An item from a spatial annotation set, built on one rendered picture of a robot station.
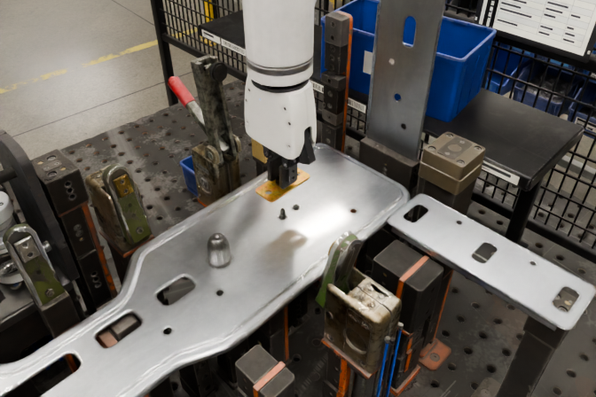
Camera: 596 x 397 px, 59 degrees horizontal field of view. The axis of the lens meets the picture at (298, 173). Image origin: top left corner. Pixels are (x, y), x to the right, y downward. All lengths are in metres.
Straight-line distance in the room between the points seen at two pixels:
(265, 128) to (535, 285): 0.43
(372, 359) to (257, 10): 0.45
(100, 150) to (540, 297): 1.20
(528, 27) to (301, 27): 0.57
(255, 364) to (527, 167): 0.55
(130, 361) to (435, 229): 0.47
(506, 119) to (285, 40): 0.57
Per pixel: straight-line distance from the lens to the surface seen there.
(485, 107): 1.10
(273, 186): 0.78
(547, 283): 0.81
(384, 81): 0.93
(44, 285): 0.79
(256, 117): 0.71
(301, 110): 0.66
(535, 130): 1.06
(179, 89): 0.90
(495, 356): 1.09
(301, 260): 0.76
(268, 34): 0.62
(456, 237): 0.83
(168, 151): 1.52
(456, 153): 0.90
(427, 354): 1.05
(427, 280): 0.79
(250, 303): 0.72
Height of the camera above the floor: 1.57
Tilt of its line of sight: 38 degrees down
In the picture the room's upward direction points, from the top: straight up
